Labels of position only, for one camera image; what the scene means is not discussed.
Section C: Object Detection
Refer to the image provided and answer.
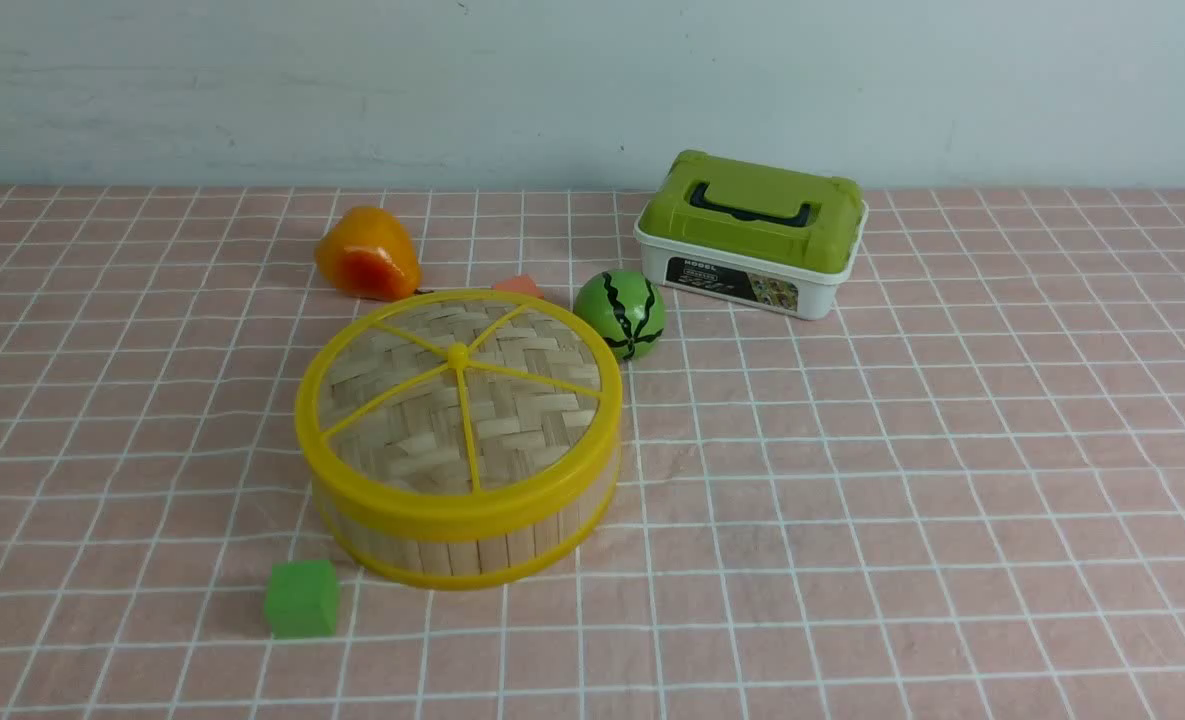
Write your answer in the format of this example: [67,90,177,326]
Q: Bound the bamboo steamer basket yellow rims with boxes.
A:
[312,446,623,591]

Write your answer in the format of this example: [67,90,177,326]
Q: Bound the green foam cube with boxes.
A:
[263,560,341,641]

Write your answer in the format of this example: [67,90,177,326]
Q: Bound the orange foam block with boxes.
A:
[491,274,545,298]

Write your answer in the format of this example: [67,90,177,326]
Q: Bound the yellow woven bamboo steamer lid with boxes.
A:
[294,290,623,544]

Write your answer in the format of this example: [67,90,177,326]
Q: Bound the green lidded white storage box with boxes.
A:
[634,149,867,322]

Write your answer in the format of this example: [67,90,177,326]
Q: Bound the orange toy pear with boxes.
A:
[314,206,422,302]

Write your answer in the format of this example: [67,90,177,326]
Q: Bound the pink checkered tablecloth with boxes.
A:
[0,184,1185,719]

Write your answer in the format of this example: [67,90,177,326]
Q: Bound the green toy watermelon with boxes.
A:
[574,269,668,364]

